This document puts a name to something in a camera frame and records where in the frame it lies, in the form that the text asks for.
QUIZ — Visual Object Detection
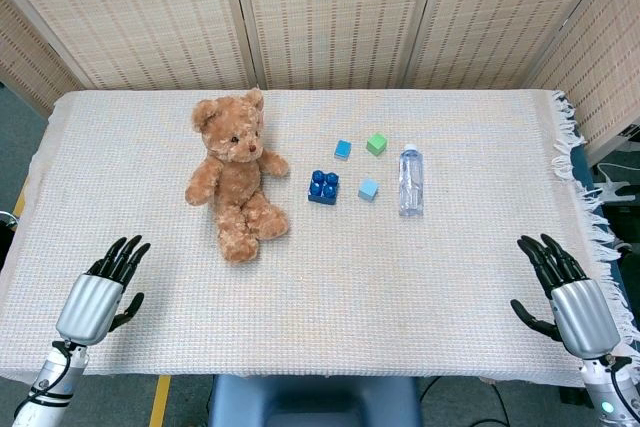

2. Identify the brown teddy bear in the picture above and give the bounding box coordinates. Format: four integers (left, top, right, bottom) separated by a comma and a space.
184, 87, 292, 264

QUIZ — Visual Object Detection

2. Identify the blue padded robot base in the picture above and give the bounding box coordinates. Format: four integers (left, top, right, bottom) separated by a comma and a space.
207, 374, 423, 427

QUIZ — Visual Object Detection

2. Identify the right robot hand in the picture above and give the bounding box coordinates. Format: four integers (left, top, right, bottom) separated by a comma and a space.
509, 233, 622, 360

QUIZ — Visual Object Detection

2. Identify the white metal stand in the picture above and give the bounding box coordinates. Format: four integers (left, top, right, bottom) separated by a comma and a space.
592, 124, 640, 208

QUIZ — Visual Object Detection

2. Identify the white woven fringed tablecloth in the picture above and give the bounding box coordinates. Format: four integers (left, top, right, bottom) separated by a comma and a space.
0, 88, 640, 388

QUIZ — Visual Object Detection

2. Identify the woven bamboo folding screen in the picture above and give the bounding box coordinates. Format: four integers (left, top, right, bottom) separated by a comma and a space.
0, 0, 640, 156

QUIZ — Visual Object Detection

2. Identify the green cube block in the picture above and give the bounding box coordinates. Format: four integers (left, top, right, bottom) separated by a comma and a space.
365, 132, 389, 156

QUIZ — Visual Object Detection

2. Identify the dark blue studded building block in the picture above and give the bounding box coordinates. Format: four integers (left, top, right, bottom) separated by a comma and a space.
306, 169, 342, 206

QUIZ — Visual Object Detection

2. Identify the light blue cube block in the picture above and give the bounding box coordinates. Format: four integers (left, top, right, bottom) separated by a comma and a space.
357, 178, 380, 202

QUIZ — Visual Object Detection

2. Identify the clear plastic water bottle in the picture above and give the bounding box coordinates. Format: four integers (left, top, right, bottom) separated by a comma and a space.
397, 143, 426, 219

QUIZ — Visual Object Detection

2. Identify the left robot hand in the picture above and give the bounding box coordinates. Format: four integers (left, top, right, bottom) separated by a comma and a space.
54, 235, 152, 348

